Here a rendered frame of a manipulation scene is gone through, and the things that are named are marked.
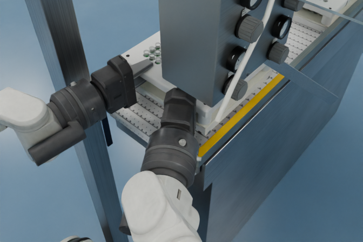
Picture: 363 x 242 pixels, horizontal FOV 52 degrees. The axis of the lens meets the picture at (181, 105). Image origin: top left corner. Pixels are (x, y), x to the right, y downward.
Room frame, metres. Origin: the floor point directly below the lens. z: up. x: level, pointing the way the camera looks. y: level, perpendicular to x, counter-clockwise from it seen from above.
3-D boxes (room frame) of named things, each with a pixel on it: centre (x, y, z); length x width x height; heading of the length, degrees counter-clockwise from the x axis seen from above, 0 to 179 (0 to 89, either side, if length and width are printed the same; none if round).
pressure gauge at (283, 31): (0.51, -0.16, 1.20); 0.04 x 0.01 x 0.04; 139
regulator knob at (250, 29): (0.42, -0.09, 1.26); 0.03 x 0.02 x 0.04; 139
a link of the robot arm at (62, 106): (0.44, 0.24, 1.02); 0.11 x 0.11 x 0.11; 40
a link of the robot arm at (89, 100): (0.53, 0.16, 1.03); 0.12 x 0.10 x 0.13; 130
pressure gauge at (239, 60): (0.41, -0.08, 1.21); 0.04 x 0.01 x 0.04; 139
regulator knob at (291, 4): (0.51, -0.17, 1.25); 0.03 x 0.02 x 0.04; 139
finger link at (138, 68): (0.58, 0.09, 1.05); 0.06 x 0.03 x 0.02; 130
